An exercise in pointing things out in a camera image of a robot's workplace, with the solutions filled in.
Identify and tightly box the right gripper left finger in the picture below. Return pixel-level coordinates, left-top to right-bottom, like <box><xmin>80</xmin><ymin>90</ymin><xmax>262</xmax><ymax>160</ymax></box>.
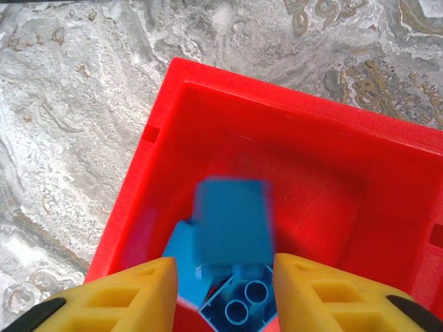
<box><xmin>0</xmin><ymin>257</ymin><xmax>179</xmax><ymax>332</ymax></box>

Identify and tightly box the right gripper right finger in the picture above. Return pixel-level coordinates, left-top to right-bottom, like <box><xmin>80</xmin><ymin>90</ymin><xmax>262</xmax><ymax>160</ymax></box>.
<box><xmin>275</xmin><ymin>253</ymin><xmax>443</xmax><ymax>332</ymax></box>

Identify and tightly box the blue lego brick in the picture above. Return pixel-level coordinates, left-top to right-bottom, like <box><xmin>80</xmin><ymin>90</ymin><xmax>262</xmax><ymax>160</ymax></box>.
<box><xmin>161</xmin><ymin>219</ymin><xmax>214</xmax><ymax>305</ymax></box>
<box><xmin>192</xmin><ymin>176</ymin><xmax>276</xmax><ymax>269</ymax></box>
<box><xmin>199</xmin><ymin>264</ymin><xmax>280</xmax><ymax>328</ymax></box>

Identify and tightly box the red plastic bin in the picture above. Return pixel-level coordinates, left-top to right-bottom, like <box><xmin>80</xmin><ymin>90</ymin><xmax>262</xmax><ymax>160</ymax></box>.
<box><xmin>84</xmin><ymin>57</ymin><xmax>443</xmax><ymax>332</ymax></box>

